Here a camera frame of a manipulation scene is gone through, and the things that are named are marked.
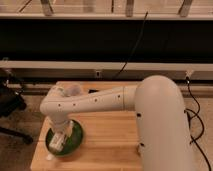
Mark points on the translucent plastic cup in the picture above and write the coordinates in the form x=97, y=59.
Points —
x=73, y=90

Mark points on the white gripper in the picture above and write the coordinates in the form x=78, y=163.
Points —
x=64, y=127

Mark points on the black rectangular phone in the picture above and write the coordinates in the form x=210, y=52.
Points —
x=92, y=90

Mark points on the green ceramic bowl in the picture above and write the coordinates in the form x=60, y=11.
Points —
x=73, y=142

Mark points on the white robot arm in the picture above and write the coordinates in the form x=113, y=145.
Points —
x=160, y=113

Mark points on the white plastic bottle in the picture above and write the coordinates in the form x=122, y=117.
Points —
x=56, y=145

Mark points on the black office chair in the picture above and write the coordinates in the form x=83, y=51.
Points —
x=11, y=100

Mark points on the wall power outlet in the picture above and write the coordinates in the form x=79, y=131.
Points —
x=98, y=74

